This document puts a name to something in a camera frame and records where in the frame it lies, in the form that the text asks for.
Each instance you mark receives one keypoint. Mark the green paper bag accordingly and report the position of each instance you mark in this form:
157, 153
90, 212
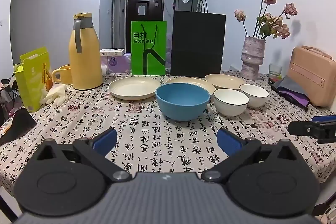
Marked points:
157, 37

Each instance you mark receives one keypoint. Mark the black paper bag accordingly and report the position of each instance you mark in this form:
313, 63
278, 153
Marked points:
198, 43

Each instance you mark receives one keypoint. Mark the purple jacket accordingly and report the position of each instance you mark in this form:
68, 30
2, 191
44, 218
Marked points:
168, 53

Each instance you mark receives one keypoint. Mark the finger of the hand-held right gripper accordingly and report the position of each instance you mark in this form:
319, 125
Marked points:
324, 118
302, 128

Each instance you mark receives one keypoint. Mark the white tissue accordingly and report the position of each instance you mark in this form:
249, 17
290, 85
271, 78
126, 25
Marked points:
103, 69

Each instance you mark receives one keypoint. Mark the yellow thermos jug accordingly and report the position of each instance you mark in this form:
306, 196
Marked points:
85, 61

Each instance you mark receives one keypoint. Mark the red box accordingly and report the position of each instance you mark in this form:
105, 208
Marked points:
274, 80

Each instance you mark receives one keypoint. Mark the white bowl black rim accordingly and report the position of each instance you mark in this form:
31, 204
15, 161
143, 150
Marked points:
231, 107
256, 98

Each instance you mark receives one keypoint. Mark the yellow mug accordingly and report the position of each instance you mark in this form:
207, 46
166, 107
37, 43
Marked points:
64, 75

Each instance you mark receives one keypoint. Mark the cream round plate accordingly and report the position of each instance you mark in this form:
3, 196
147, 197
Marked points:
131, 87
223, 79
183, 81

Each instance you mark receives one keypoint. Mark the calligraphy print tablecloth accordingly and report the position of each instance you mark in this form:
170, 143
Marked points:
147, 140

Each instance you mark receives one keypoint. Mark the blue bowl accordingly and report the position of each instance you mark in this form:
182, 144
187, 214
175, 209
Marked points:
181, 106

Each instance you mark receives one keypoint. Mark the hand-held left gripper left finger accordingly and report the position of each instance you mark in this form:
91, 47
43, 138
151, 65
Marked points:
106, 140

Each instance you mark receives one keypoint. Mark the folding chair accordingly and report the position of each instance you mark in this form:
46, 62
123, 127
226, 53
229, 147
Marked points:
8, 82

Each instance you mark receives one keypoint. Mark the white rubber gloves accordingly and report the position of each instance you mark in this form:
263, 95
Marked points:
56, 94

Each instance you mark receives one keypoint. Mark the purple tissue pack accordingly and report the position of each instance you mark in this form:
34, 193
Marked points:
118, 62

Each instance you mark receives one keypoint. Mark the yellow-green snack box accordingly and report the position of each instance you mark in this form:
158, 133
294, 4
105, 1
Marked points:
31, 82

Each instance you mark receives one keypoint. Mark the white printed carton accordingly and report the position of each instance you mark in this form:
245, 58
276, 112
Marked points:
235, 67

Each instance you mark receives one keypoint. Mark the grey refrigerator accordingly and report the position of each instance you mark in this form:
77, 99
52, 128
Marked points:
177, 6

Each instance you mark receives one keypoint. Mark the grey purple pouch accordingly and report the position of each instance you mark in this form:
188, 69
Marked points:
288, 86

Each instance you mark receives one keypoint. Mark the pink hard case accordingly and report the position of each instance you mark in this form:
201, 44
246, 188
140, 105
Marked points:
312, 74

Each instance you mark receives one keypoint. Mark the small white box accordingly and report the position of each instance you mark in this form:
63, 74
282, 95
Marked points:
113, 51

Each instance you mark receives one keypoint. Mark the grey interior door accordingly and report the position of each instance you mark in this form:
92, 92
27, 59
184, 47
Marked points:
116, 16

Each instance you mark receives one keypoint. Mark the clear glass cup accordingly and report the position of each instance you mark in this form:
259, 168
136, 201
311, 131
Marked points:
275, 70

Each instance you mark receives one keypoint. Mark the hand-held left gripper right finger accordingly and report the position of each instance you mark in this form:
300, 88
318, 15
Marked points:
228, 141

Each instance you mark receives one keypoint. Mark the dark entrance door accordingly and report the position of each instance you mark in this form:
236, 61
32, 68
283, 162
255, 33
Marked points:
152, 16

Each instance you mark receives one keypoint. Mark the pink ceramic vase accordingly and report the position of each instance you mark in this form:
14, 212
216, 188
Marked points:
252, 58

